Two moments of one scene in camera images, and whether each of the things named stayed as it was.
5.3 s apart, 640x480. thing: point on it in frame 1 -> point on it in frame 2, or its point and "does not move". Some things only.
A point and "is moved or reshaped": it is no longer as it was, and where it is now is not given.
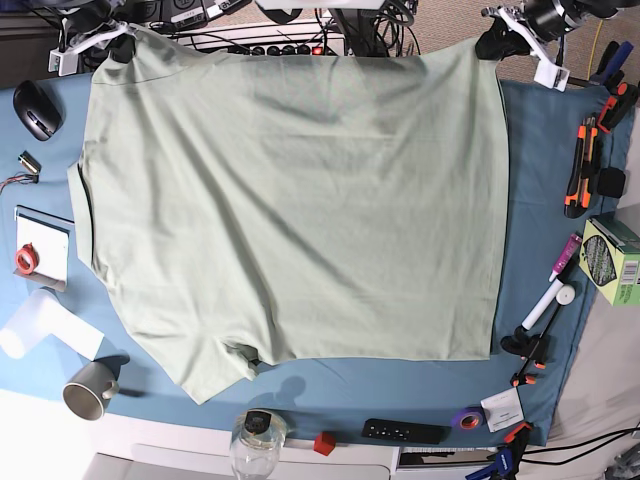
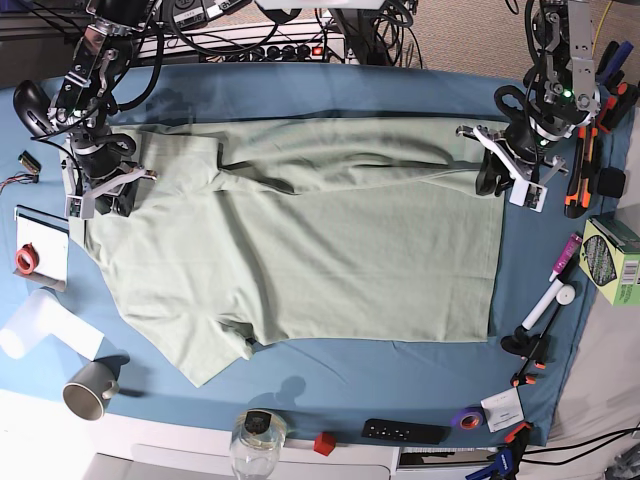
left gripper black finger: x=500 y=41 -> x=492 y=169
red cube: x=325 y=443 does not move
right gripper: x=91 y=23 -> x=97 y=170
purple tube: x=566 y=256 does not move
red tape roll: x=27 y=259 does not move
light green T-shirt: x=253 y=210 is moved or reshaped
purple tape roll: x=471 y=418 does not move
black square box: x=611 y=182 does not move
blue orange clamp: x=622 y=100 does not move
